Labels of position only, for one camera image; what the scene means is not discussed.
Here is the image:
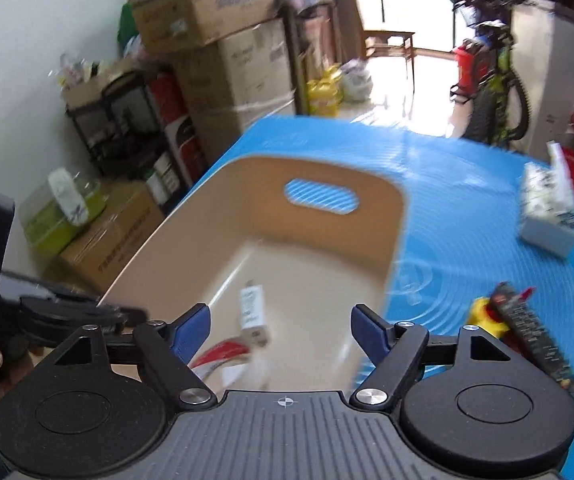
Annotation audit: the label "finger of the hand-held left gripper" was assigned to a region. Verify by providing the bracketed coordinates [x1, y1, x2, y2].
[0, 269, 102, 307]
[17, 295, 148, 348]

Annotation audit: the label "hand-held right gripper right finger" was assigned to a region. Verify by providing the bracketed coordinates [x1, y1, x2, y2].
[349, 304, 528, 408]

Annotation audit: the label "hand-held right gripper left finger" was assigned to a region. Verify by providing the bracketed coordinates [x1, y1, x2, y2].
[42, 303, 218, 407]

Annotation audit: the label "pale band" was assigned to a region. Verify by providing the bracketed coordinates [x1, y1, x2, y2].
[189, 337, 248, 381]

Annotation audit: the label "beige storage bin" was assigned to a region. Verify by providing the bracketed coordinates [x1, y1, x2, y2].
[98, 156, 410, 396]

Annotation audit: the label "yellow clip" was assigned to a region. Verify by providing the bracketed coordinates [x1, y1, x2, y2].
[469, 297, 510, 338]

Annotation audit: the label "black remote control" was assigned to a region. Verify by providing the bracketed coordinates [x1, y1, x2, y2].
[492, 282, 574, 396]

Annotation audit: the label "person's left hand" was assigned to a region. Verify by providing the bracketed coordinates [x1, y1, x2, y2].
[0, 341, 35, 401]

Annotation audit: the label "green lunch container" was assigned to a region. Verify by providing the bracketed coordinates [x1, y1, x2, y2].
[19, 172, 108, 256]

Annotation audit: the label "plain brown cardboard box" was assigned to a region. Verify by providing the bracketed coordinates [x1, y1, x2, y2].
[59, 180, 165, 293]

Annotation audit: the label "white patterned cloth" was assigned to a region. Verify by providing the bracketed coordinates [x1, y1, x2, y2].
[47, 167, 90, 226]

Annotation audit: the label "blue silicone mat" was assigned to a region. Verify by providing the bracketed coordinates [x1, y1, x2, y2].
[187, 116, 574, 480]

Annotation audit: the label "black utility cart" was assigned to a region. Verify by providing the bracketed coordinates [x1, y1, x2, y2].
[64, 71, 178, 181]

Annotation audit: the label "red and white box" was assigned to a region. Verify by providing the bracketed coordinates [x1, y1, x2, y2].
[149, 72, 208, 186]

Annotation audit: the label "shallow cardboard box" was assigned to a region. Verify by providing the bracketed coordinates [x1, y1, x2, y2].
[62, 57, 138, 111]

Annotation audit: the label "tissue box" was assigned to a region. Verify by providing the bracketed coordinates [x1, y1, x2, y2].
[517, 141, 574, 258]

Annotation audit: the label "yellow jugs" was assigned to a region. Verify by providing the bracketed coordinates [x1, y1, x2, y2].
[307, 67, 342, 117]

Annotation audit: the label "plastic-wrapped cardboard box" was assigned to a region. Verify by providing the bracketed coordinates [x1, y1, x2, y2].
[172, 17, 298, 166]

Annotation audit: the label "white floor plastic bag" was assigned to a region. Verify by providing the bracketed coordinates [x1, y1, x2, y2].
[339, 59, 372, 103]

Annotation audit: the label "green bag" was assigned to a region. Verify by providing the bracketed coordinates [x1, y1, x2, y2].
[117, 2, 140, 51]

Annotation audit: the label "green black bicycle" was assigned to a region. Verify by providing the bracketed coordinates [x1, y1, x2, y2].
[432, 0, 530, 148]

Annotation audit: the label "wooden chair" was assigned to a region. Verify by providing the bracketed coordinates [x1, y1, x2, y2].
[342, 0, 418, 81]

